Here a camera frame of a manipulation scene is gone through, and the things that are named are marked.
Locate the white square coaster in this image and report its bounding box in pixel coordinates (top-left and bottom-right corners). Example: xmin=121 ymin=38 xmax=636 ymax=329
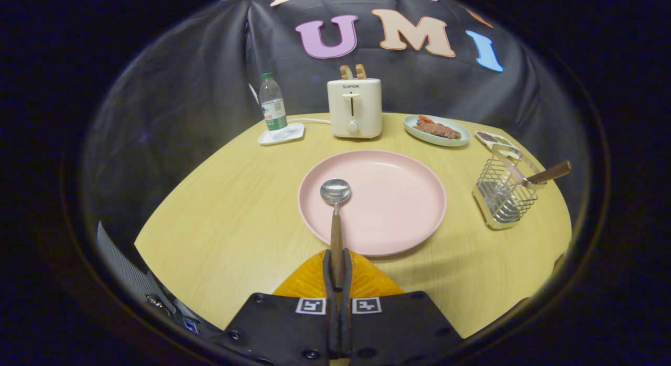
xmin=257 ymin=123 xmax=305 ymax=145

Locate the fork with wooden handle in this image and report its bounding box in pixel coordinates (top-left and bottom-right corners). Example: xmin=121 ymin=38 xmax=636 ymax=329
xmin=516 ymin=160 xmax=572 ymax=188

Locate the spoon with wooden handle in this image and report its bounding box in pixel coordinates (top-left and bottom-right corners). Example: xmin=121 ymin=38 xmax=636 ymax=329
xmin=320 ymin=178 xmax=352 ymax=292

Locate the white divided grain dish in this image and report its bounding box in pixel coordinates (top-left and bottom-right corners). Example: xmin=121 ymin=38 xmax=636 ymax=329
xmin=474 ymin=131 xmax=522 ymax=159

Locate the clear plastic water bottle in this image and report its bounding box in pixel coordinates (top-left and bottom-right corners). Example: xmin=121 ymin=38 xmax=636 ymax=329
xmin=259 ymin=72 xmax=288 ymax=132

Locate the pale green food plate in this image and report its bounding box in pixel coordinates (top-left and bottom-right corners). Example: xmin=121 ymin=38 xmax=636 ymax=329
xmin=403 ymin=114 xmax=471 ymax=147

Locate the black backdrop cloth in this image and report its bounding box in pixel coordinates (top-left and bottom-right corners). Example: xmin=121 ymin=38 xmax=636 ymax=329
xmin=79 ymin=0 xmax=593 ymax=262

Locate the pink plate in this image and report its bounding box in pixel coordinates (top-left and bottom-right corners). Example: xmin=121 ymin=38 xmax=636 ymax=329
xmin=298 ymin=149 xmax=448 ymax=257

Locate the cream toaster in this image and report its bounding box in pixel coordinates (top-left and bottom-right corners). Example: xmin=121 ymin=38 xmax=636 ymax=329
xmin=327 ymin=78 xmax=383 ymax=140

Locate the metal wire cutlery basket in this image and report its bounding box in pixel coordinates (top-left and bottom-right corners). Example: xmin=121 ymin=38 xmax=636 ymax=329
xmin=472 ymin=144 xmax=546 ymax=230

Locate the brown meat slice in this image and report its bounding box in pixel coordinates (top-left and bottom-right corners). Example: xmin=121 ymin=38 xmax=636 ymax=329
xmin=413 ymin=120 xmax=462 ymax=140

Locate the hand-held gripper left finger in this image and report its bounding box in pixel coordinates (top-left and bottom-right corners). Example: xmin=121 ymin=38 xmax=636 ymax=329
xmin=223 ymin=249 xmax=340 ymax=364

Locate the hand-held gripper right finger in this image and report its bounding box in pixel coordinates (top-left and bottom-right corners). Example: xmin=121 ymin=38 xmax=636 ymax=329
xmin=340 ymin=248 xmax=464 ymax=364

